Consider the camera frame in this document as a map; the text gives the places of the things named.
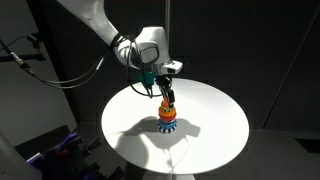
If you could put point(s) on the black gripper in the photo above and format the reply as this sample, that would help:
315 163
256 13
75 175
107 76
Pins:
164 80

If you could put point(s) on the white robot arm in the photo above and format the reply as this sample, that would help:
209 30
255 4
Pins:
96 16

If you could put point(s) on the grey vertical pole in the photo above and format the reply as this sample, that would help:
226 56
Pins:
167 15

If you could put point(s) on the black box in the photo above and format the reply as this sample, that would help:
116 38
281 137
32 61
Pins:
43 140

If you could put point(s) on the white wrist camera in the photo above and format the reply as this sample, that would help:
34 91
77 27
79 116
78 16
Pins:
171 67

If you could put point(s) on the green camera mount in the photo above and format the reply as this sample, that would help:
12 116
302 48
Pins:
146 78

